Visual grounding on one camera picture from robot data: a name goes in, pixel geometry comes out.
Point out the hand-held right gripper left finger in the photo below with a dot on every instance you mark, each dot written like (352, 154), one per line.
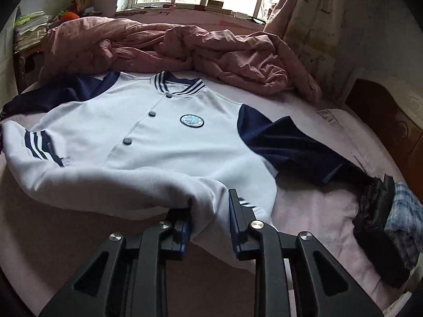
(180, 237)

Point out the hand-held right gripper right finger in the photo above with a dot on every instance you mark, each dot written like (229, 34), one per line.
(235, 234)

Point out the white and navy jacket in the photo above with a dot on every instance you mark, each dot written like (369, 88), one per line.
(132, 138)

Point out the dark cloth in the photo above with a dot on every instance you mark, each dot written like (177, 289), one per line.
(373, 218)

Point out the pink pillow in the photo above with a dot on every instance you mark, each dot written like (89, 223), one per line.
(330, 115)

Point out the blue plaid cloth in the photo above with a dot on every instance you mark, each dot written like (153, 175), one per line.
(406, 211)

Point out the pink quilt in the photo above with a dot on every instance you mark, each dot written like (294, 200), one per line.
(198, 49)

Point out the brown wooden headboard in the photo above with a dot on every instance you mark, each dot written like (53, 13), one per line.
(390, 122)

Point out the beige patterned curtain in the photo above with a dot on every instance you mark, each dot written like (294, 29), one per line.
(307, 23)

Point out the brown wooden cabinet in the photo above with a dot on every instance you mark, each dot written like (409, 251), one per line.
(26, 66)

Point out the orange plush toy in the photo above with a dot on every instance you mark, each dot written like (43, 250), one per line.
(70, 16)

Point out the stack of papers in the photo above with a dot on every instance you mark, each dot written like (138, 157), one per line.
(29, 29)

